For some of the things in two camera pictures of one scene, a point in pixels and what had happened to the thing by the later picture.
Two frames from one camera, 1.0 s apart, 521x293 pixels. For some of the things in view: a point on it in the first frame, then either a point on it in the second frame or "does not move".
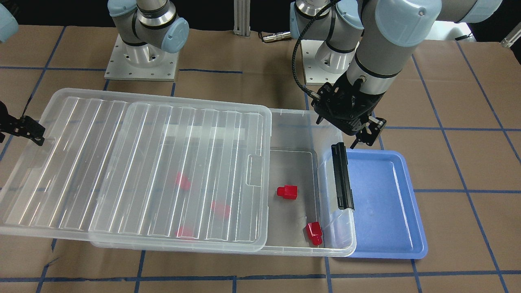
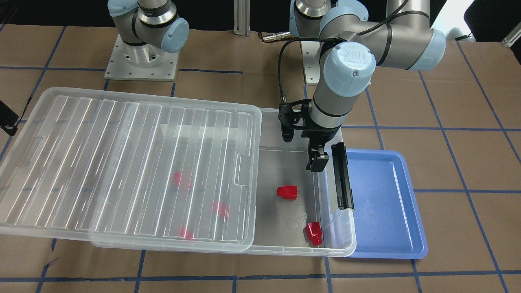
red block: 288,192 does not move
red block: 220,208 does not move
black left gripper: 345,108 → 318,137
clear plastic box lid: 119,174 does not move
